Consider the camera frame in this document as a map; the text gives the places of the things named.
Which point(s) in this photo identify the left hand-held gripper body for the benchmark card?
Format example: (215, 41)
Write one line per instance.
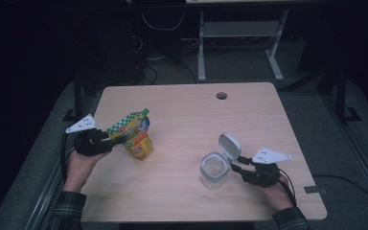
(83, 125)

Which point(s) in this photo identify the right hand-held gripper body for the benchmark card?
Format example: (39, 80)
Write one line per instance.
(270, 156)

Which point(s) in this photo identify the yellow green spout pouch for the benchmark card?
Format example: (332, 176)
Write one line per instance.
(137, 134)

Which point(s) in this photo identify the clear container with white lid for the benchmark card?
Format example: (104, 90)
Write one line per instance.
(228, 147)

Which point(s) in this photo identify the person's right hand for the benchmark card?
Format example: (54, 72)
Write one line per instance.
(278, 196)

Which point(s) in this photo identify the person's left hand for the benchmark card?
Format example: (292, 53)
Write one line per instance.
(76, 172)

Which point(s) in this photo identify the black metal stand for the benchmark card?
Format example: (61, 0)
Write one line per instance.
(77, 99)
(341, 96)

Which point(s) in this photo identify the grey tape strip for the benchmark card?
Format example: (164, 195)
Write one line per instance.
(313, 189)

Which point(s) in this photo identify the aluminium floor rail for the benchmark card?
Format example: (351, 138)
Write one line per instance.
(52, 188)
(361, 166)

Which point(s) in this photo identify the white metal desk frame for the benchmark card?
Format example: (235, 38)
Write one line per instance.
(241, 29)

